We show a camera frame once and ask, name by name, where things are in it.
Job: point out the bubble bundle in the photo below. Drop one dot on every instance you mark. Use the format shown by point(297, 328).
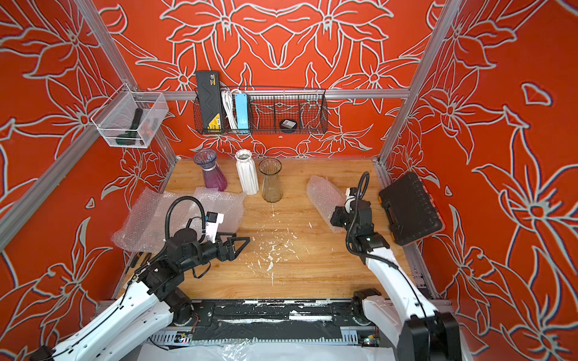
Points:
point(325, 197)

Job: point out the black wire wall basket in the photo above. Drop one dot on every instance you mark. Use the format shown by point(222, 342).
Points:
point(266, 109)

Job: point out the clear plastic wall bin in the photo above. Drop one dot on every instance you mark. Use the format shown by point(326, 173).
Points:
point(115, 115)

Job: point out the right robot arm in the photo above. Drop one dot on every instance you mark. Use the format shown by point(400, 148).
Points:
point(415, 327)

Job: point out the purple glass vase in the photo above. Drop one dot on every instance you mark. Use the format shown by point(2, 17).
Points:
point(212, 175)

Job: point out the bubble wrap sheet of vase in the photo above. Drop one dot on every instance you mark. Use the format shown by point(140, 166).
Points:
point(143, 230)

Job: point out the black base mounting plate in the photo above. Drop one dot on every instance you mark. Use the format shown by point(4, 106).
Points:
point(302, 321)

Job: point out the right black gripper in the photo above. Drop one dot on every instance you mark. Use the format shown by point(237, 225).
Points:
point(342, 216)

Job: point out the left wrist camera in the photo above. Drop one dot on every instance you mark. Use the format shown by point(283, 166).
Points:
point(213, 224)

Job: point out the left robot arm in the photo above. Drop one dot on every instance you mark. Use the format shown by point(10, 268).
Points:
point(153, 299)

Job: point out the black plastic tool case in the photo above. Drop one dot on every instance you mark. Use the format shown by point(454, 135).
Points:
point(410, 210)

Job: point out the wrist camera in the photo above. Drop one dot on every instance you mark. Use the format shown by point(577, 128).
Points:
point(351, 196)
point(213, 224)

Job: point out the light blue box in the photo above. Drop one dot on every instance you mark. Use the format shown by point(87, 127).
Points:
point(241, 103)

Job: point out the small black device in basket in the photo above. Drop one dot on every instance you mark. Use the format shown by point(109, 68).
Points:
point(288, 125)

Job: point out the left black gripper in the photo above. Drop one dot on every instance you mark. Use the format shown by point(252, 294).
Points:
point(226, 248)

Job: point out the clear glass vase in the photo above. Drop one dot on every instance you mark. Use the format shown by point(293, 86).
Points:
point(271, 189)

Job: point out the orange handled pliers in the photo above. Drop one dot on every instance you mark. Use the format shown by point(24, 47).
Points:
point(138, 259)

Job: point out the black box with yellow label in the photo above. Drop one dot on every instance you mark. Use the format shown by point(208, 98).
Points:
point(209, 95)

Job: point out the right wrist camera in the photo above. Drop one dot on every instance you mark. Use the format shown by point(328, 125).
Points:
point(351, 196)

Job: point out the white ribbed ceramic vase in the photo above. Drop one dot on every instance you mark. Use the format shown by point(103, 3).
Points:
point(247, 172)

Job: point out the bubble roll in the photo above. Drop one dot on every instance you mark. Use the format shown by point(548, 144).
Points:
point(231, 205)

